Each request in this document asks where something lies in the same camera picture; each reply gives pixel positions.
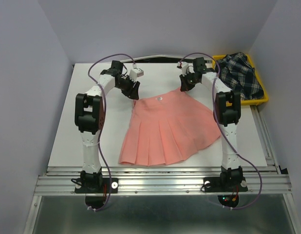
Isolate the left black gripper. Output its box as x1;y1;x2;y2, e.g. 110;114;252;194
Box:
116;76;140;100

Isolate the pink pleated skirt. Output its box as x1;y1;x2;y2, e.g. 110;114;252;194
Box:
119;89;221;166

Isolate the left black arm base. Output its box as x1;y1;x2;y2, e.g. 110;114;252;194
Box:
71;177;119;212

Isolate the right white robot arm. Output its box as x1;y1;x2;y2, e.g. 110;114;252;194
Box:
177;57;244;193

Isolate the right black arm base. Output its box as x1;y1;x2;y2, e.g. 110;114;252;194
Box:
200;176;248;210

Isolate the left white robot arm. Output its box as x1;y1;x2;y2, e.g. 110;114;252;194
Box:
72;60;144;194

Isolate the plaid dark skirt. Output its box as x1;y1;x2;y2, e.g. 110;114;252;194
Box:
217;52;264;100

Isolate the yellow plastic bin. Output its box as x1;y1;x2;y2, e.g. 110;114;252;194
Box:
212;52;269;105

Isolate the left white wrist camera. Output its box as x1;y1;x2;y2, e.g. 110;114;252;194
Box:
129;68;144;80

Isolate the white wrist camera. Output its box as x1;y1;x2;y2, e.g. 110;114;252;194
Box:
129;68;144;80
177;61;189;75

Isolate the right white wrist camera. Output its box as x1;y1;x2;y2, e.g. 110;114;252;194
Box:
177;61;189;75

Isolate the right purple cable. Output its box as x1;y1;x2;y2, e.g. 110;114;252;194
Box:
178;52;263;211

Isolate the purple cable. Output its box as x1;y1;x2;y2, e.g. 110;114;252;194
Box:
84;53;134;212
178;52;263;211

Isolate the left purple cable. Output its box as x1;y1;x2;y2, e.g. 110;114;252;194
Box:
84;53;134;212

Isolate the aluminium frame rail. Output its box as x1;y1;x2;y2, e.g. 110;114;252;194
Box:
24;106;301;234

